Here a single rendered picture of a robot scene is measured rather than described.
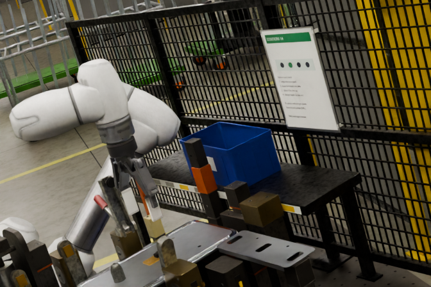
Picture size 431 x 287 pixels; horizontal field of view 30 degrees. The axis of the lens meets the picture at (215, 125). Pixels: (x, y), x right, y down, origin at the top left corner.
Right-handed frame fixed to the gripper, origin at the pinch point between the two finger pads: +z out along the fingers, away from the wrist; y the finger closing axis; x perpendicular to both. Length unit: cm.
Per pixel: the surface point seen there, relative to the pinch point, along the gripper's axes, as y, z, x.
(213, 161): -15.3, 2.5, 34.9
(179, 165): -49, 10, 43
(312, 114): 12, -6, 54
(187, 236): -2.2, 13.8, 11.2
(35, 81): -846, 82, 323
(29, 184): -484, 111, 139
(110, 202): -14.4, -1.1, -1.7
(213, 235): 5.7, 13.8, 14.7
